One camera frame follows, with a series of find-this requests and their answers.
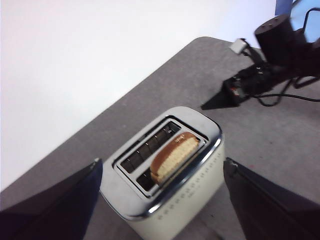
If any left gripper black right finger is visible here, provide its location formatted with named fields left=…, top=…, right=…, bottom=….
left=223, top=159, right=320, bottom=240

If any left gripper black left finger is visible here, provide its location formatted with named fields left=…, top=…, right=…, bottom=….
left=0, top=158, right=104, bottom=240

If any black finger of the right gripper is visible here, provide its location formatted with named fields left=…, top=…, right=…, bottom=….
left=201, top=82, right=239, bottom=111

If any brown seeded bread slice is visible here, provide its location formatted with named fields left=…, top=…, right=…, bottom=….
left=149, top=131, right=201, bottom=187

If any cream two-slot toaster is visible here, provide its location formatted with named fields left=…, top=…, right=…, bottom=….
left=99, top=106, right=225, bottom=240

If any blue panel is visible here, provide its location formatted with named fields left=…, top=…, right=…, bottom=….
left=274, top=0, right=320, bottom=43

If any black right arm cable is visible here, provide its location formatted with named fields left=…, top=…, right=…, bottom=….
left=257, top=74, right=320, bottom=108

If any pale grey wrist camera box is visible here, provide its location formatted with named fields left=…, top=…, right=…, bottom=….
left=229, top=38, right=248, bottom=55

